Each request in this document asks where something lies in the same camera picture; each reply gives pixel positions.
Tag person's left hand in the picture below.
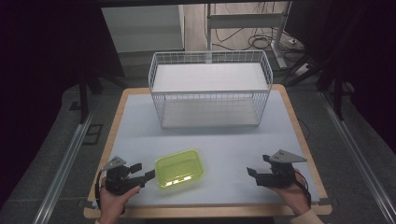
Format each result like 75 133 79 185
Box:
98 185 141 224

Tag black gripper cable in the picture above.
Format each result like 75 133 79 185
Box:
292 175 313 207
94 169 107 210

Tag white cabinet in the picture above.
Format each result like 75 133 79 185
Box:
100 4 186 54

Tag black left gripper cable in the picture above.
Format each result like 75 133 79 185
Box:
94 169 107 210

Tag green plastic tray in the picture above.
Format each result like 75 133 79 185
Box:
154 148 205 190

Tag black floor cables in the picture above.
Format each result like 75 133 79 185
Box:
213 27 307 63

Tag white metal desk frame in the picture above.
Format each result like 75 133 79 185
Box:
205 1 293 70

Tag aluminium floor rail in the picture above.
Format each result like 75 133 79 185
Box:
32 110 96 224
319 91 396 224

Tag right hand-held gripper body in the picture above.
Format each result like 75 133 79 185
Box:
255 149 308 189

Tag person's right hand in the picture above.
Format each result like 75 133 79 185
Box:
270 169 312 217

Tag white power strip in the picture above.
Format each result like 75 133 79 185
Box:
293 63 313 77

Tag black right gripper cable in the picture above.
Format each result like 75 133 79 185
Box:
292 175 313 207

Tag black stand leg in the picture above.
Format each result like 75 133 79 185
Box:
77 69 91 125

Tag white table mat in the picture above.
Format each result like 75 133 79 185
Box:
92 91 321 209

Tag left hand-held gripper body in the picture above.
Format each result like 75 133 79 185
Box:
101 156 147 196

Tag white wire basket rack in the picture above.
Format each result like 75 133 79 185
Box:
148 49 275 130

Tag dark curtain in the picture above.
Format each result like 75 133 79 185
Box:
0 0 125 200
284 0 396 153

